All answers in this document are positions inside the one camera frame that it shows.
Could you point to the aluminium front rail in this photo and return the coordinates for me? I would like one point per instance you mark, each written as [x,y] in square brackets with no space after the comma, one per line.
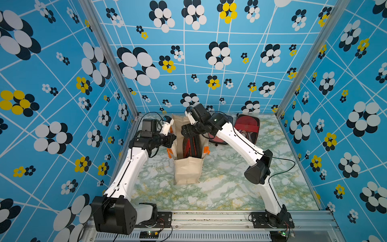
[229,226]

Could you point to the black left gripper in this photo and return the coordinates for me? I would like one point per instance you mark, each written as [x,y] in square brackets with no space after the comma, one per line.
[170,137]

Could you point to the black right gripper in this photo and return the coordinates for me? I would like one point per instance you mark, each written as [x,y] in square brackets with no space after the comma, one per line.
[189,127]

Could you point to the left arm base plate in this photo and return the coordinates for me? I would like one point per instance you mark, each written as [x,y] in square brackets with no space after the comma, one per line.
[163,220]

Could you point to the controller board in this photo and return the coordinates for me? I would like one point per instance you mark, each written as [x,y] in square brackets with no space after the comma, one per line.
[278,236]
[149,235]

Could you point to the ping pong set case two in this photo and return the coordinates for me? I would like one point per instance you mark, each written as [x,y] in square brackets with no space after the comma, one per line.
[248,126]

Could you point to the left controller board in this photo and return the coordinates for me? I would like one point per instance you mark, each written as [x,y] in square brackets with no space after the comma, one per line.
[149,235]

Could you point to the right controller board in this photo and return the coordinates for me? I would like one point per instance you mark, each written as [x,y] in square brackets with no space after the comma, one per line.
[278,236]

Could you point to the aluminium right corner post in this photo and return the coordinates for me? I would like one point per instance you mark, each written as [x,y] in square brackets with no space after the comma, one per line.
[321,39]

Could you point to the beige canvas tote bag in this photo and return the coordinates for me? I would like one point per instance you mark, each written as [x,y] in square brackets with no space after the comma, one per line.
[186,170]

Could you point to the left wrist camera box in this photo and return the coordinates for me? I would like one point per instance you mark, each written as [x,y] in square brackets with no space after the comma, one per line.
[150,125]

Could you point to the aluminium corner post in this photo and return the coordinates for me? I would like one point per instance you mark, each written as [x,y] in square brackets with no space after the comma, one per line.
[91,15]
[321,39]

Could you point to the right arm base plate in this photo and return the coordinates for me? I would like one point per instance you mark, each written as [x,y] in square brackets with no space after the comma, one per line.
[263,219]

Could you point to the ping pong set case three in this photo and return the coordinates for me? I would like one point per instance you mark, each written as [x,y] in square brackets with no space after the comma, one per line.
[195,147]

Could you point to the aluminium left corner post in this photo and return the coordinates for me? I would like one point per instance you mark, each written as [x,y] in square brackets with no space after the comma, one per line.
[91,15]

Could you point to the ping pong set case one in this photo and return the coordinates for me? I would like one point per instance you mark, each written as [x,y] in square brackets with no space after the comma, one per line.
[217,141]

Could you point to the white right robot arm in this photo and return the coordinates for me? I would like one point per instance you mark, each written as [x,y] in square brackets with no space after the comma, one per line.
[259,161]

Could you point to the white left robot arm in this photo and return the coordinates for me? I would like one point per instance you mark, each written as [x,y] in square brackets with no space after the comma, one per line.
[113,212]

